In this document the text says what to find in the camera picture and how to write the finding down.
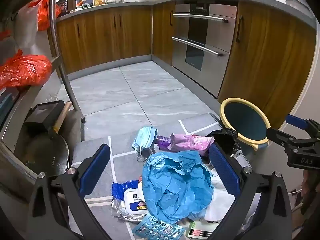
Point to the teal printed packet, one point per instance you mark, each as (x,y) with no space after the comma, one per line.
(155,228)

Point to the white tissue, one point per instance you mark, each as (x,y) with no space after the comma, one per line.
(220,205)

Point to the teal bin with yellow rim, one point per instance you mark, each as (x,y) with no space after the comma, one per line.
(243,122)

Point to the blue face mask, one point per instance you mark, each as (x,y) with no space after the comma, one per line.
(145,137)

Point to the blue wet wipes packet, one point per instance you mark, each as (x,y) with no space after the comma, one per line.
(132,200)

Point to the metal storage rack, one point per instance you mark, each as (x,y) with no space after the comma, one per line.
(66,80)

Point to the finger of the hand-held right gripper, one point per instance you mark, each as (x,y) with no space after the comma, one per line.
(280,136)
(297,122)

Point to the hanging red plastic bag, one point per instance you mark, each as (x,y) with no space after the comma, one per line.
(43,12)

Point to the stainless steel oven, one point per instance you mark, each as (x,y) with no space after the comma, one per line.
(212,37)

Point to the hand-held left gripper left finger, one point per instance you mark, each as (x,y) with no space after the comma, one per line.
(96,170)

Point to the white pot with lid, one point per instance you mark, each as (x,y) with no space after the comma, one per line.
(295,3)

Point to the person's right hand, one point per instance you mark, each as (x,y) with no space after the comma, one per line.
(311,190)

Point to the purple bottle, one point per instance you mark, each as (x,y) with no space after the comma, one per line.
(162,141)

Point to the white plastic bag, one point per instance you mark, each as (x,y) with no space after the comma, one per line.
(27,25)

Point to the pink packet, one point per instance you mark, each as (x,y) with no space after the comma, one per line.
(190,142)

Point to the black frying pan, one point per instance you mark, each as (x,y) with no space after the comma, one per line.
(47,155)

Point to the silver foil wrapper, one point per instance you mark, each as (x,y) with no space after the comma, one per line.
(120,211)

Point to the wooden kitchen cabinets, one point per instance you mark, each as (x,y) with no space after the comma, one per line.
(105,35)

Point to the blue plastic bag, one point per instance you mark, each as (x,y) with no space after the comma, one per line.
(175,187)

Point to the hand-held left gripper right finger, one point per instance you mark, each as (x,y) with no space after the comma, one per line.
(223,170)

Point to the black box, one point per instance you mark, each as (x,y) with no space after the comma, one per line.
(42,117)

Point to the grey floor mat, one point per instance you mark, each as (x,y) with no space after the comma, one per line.
(125,161)

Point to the black plastic bag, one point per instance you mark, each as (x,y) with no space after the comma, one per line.
(225,137)

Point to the large red plastic bag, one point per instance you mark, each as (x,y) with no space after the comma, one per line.
(25,70)

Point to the dark rice cooker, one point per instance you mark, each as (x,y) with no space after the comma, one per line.
(66,5)

